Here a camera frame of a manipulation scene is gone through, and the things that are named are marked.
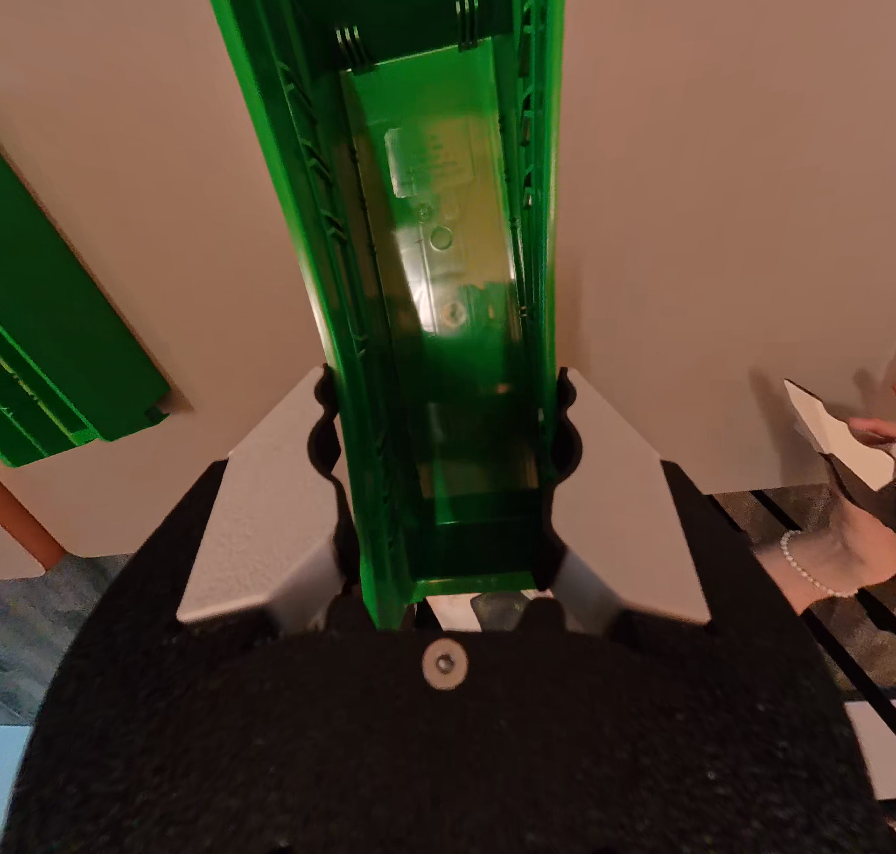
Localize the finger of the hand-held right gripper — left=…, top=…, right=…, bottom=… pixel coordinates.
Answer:
left=784, top=378, right=896, bottom=493

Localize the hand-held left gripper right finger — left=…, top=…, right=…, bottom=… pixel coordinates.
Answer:
left=533, top=368, right=714, bottom=637

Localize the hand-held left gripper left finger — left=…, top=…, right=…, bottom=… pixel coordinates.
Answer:
left=175, top=366, right=361, bottom=637

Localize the green plastic bin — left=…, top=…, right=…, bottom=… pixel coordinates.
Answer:
left=0, top=156, right=174, bottom=469
left=196, top=0, right=569, bottom=632

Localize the person's right forearm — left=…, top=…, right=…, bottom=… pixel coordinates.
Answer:
left=758, top=497, right=896, bottom=615

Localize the person's right hand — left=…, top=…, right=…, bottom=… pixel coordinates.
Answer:
left=847, top=417, right=896, bottom=449

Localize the pearl bracelet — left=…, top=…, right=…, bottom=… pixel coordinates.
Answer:
left=780, top=528, right=859, bottom=599

